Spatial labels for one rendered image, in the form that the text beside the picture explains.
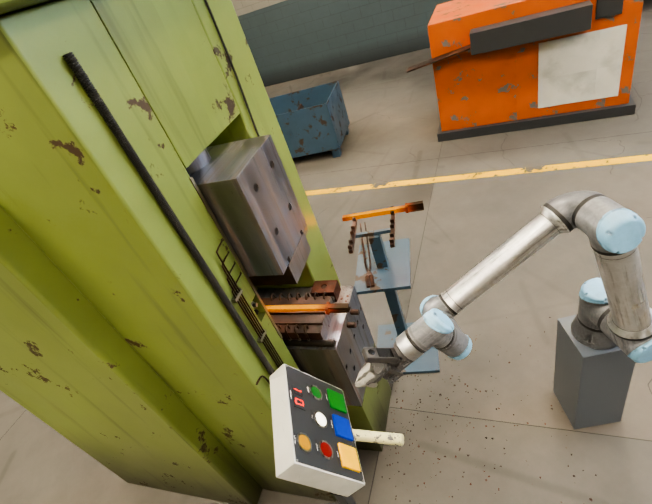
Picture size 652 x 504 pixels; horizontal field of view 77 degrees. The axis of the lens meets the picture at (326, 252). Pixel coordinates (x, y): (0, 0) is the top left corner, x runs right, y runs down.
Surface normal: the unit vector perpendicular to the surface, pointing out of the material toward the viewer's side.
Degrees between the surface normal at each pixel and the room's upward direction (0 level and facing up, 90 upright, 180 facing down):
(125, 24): 90
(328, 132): 90
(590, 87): 90
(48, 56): 90
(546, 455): 0
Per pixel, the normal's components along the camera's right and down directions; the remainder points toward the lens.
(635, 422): -0.29, -0.76
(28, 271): 0.92, -0.07
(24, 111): -0.25, 0.65
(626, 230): 0.11, 0.47
